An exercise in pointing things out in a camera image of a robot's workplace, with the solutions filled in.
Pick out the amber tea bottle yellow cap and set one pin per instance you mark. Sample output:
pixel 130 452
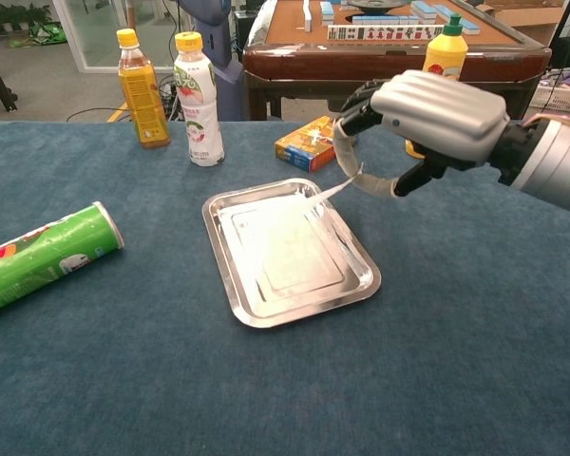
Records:
pixel 142 95

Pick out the blue felt table cover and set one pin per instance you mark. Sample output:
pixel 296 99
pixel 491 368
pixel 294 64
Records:
pixel 123 380

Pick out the silver metal tray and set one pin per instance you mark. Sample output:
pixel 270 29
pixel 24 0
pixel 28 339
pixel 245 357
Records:
pixel 313 304

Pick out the blue-backed mahjong tile row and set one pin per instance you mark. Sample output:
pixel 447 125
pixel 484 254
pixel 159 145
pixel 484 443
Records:
pixel 385 20

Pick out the orange blue carton box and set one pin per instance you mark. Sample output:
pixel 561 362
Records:
pixel 304 142

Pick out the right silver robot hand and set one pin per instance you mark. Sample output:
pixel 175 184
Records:
pixel 437 114

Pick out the white drink bottle yellow cap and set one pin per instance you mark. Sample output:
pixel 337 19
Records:
pixel 199 109

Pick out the green bag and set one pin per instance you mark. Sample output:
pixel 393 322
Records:
pixel 47 34

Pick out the white plastic basket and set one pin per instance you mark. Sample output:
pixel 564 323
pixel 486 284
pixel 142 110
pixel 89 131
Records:
pixel 560 97

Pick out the blue machine base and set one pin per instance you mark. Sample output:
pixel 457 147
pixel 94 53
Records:
pixel 218 47

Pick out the yellow detergent bottle green cap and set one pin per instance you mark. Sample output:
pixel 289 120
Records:
pixel 446 52

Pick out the face-up mahjong tile row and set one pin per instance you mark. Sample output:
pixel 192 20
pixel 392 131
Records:
pixel 385 32

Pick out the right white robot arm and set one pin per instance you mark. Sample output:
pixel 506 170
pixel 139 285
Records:
pixel 551 157

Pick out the green chips can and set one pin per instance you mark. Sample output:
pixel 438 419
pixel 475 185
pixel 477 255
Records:
pixel 43 259

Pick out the white paper sheet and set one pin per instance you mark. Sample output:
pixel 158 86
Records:
pixel 285 228

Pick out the brown mahjong table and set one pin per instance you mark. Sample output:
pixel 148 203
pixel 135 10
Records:
pixel 313 59

